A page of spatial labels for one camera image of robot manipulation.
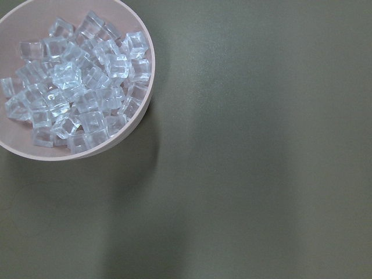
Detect pink bowl of ice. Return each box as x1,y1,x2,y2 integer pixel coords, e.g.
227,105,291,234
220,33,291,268
1,1,156,162

